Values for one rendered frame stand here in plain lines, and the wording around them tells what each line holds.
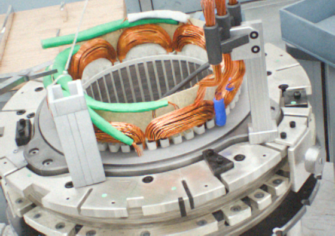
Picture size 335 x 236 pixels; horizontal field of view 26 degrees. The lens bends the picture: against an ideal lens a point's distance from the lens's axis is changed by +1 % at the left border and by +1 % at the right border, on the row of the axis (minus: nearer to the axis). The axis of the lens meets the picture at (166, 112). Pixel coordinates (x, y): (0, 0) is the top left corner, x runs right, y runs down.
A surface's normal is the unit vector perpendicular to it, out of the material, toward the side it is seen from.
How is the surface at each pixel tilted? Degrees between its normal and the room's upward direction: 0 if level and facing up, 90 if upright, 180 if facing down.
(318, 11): 90
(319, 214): 0
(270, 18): 0
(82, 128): 90
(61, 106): 90
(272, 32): 0
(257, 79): 90
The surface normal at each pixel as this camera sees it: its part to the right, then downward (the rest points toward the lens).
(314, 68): -0.52, 0.53
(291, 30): -0.86, 0.39
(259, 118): 0.00, 0.54
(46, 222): -0.16, -0.83
